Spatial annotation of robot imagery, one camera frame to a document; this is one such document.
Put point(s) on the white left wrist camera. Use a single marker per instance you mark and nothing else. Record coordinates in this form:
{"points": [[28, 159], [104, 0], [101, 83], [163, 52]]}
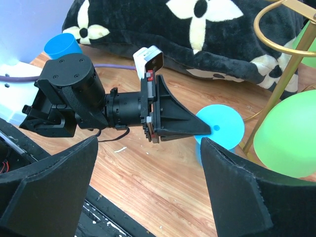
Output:
{"points": [[147, 59]]}

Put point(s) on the blue wine glass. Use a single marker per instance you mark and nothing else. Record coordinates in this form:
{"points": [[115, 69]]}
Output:
{"points": [[62, 44], [227, 125]]}

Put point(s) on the black floral plush pillow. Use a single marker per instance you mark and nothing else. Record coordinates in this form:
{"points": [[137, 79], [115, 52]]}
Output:
{"points": [[208, 39]]}

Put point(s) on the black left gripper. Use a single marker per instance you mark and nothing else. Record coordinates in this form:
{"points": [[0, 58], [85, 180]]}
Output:
{"points": [[173, 120]]}

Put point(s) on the gold wire glass rack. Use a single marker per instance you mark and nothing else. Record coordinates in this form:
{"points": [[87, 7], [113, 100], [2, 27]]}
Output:
{"points": [[275, 27]]}

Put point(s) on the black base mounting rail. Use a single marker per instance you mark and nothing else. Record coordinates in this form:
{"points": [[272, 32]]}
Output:
{"points": [[99, 216]]}

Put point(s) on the green wine glass front right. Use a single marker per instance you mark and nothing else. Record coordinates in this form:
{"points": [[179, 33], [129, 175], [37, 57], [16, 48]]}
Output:
{"points": [[286, 140]]}

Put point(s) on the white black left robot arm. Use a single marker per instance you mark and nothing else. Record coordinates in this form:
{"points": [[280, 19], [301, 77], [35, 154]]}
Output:
{"points": [[68, 94]]}

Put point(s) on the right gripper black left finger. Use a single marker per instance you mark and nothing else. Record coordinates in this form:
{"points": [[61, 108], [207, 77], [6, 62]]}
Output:
{"points": [[45, 198]]}

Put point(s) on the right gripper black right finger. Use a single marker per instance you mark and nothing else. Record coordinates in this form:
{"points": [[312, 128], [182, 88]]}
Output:
{"points": [[248, 200]]}

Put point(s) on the blue wine glass front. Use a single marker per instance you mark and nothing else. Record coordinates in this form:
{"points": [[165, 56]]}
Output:
{"points": [[62, 44]]}

